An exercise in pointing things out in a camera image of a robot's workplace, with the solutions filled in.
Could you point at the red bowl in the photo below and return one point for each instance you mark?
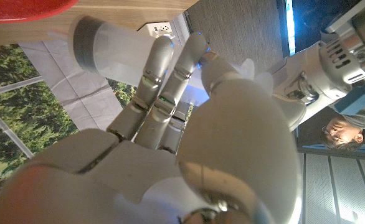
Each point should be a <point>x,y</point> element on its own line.
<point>20,9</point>

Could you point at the printed window forest backdrop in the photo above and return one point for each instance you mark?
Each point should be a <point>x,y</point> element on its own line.
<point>30,118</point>

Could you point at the white power strip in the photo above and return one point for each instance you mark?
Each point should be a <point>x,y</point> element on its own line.
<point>157,29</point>

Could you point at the person in dark clothes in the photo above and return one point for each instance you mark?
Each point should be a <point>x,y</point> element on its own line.
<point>344,133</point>

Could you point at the large clear plastic syringe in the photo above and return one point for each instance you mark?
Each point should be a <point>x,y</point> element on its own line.
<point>114,49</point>

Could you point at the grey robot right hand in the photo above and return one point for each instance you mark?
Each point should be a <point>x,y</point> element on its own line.
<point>139,174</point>

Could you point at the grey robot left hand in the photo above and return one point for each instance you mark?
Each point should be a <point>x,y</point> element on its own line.
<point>310,84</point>

